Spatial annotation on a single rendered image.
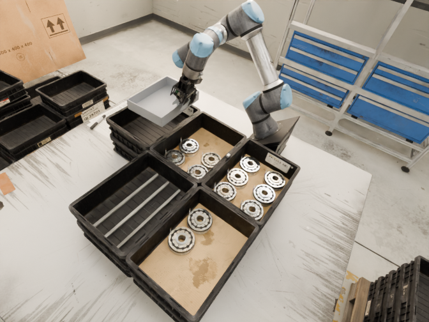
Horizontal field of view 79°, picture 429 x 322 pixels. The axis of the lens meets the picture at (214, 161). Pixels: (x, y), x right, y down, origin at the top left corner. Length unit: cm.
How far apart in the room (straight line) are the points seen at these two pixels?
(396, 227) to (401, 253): 24
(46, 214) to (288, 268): 109
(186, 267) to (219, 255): 13
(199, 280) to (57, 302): 52
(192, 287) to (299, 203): 73
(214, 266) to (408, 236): 202
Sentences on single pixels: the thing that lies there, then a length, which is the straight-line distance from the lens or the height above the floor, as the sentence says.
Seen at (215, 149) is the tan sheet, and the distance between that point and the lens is 137.
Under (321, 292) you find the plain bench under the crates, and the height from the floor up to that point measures 70.
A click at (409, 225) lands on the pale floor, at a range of 283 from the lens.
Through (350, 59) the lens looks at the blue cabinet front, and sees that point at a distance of 283.
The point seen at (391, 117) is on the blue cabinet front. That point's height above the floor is 45.
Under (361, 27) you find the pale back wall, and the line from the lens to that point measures 364.
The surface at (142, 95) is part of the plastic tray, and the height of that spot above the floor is 106.
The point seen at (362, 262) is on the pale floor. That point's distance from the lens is 236.
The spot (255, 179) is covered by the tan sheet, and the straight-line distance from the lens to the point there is 128.
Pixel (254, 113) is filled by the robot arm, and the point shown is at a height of 95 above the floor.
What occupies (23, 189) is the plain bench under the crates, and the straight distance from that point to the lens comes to 151.
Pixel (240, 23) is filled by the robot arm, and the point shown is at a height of 134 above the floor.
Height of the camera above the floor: 180
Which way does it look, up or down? 48 degrees down
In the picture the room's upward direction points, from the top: 11 degrees clockwise
